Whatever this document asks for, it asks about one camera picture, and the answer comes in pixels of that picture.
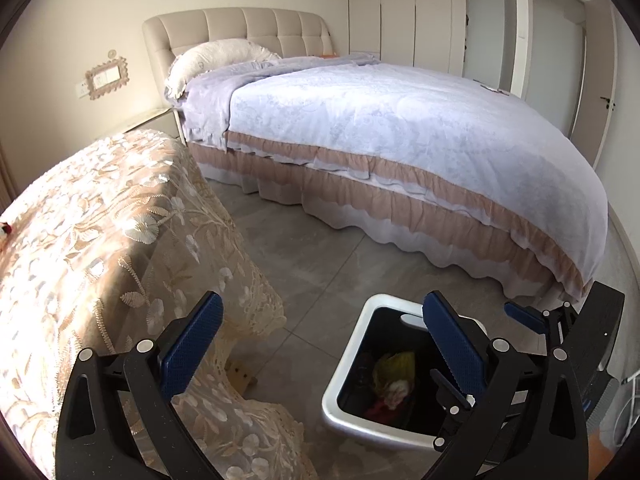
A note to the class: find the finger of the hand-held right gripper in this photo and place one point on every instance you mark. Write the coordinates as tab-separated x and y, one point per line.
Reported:
525	317

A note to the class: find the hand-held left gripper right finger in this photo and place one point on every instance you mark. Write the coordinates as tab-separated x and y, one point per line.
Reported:
452	345

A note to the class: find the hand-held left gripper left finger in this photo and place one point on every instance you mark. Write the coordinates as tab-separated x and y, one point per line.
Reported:
192	345

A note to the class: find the white plastic trash bin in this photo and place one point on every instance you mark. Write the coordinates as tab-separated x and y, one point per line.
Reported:
345	385

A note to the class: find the wooden table leg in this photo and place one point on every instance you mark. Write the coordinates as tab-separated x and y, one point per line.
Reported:
242	377

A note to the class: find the yellow crumpled wrapper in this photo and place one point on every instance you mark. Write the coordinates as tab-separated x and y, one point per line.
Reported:
395	365

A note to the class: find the white crumpled wrapper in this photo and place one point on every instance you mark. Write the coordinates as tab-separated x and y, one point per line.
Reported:
400	394

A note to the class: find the red crumpled wrapper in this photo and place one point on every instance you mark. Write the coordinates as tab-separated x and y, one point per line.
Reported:
380	412

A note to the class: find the lavender bed skirt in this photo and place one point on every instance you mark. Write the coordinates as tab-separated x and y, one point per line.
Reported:
310	195

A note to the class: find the small red and white object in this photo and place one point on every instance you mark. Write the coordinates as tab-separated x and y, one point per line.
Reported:
6	229

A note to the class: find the bed with lavender quilt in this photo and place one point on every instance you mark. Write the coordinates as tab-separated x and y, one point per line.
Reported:
400	130

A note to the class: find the white nightstand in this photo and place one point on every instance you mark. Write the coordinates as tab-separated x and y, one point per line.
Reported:
147	119

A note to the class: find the small dark item on quilt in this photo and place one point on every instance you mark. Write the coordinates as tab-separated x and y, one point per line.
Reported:
492	88

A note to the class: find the white door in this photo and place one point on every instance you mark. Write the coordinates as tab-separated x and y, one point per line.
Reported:
555	55

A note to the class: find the white lace pillow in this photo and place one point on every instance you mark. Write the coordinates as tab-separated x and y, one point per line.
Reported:
210	62

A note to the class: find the beige upholstered bed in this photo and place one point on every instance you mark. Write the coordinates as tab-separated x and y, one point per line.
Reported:
250	27

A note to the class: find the white wardrobe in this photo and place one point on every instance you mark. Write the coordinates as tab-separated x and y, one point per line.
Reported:
400	10

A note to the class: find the wall switch with lace frame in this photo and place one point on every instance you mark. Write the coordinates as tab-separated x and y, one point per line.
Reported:
106	80

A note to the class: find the white wall socket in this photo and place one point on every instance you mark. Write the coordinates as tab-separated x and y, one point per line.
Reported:
81	89

